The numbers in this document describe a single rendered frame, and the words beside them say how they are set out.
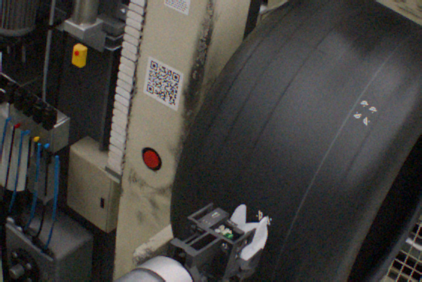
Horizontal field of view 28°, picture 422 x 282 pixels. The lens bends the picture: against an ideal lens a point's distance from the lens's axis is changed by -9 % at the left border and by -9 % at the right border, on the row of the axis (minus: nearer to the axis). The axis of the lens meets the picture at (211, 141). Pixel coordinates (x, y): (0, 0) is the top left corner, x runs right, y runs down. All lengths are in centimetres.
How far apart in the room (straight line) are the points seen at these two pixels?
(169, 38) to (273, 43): 26
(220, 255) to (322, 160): 20
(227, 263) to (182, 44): 48
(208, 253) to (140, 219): 65
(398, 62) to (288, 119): 19
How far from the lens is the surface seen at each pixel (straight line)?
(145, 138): 163
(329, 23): 133
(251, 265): 119
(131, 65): 160
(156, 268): 106
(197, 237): 113
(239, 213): 122
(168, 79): 154
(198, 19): 146
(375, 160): 124
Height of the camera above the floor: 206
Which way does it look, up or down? 36 degrees down
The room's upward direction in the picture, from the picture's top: 11 degrees clockwise
